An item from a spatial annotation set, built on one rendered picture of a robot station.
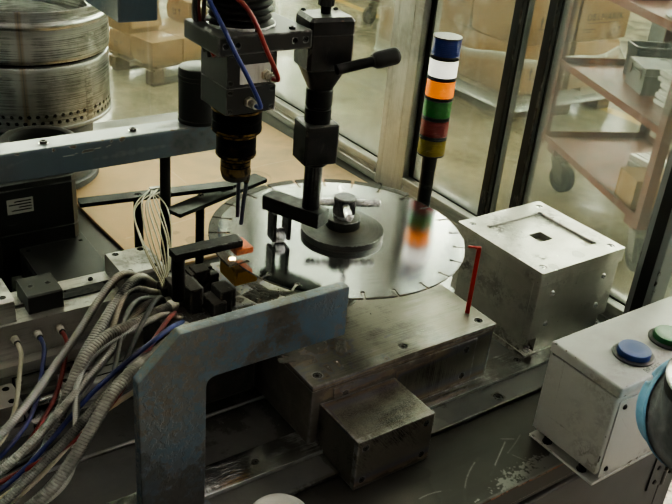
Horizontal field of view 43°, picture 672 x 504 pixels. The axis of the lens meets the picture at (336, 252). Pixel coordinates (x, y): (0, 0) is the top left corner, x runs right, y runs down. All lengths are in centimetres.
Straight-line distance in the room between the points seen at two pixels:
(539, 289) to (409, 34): 64
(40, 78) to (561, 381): 99
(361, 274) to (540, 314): 33
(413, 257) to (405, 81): 65
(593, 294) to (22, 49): 100
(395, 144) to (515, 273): 56
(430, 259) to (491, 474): 28
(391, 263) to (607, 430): 33
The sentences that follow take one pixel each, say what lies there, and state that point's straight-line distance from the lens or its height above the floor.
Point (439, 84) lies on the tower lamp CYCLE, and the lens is 133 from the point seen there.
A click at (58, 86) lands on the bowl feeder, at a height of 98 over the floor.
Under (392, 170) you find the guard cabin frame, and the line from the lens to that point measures 176.
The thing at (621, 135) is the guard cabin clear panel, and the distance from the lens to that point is 138.
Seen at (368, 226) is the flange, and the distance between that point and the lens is 114.
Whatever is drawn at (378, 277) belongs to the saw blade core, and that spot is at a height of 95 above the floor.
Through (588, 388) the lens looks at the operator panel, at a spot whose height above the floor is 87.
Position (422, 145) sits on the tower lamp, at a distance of 137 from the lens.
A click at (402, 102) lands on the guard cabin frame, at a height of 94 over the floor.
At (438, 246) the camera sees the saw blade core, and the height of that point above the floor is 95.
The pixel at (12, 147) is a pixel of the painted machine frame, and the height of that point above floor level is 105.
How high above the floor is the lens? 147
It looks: 28 degrees down
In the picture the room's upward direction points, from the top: 6 degrees clockwise
